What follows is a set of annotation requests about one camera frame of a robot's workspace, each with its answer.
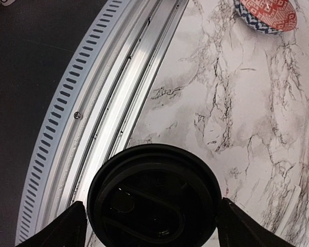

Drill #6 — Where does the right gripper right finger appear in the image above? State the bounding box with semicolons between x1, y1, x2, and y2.
216;198;292;247

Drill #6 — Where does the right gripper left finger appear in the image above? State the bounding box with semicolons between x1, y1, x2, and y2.
19;201;87;247

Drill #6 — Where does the aluminium front rail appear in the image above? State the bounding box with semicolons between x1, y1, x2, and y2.
15;1;187;244

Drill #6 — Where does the black plastic cup lid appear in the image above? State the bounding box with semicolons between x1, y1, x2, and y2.
87;144;221;246

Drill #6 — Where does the red geometric patterned bowl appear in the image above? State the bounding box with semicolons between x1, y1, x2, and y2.
233;0;297;34

